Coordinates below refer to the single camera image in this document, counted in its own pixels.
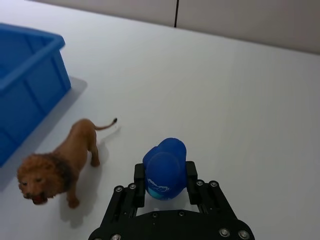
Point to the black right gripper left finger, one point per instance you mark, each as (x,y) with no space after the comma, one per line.
(130,195)

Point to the blue rubber duck toy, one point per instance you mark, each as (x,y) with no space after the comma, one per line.
(165,168)

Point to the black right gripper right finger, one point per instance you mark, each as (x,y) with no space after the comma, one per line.
(205,195)

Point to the blue plastic bin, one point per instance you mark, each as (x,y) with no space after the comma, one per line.
(27,90)

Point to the brown toy lion figure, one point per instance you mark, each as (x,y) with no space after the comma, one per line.
(60,165)

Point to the pale wall panel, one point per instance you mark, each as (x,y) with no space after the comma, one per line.
(240,17)

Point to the white table cloth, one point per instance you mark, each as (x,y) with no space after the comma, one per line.
(190,100)

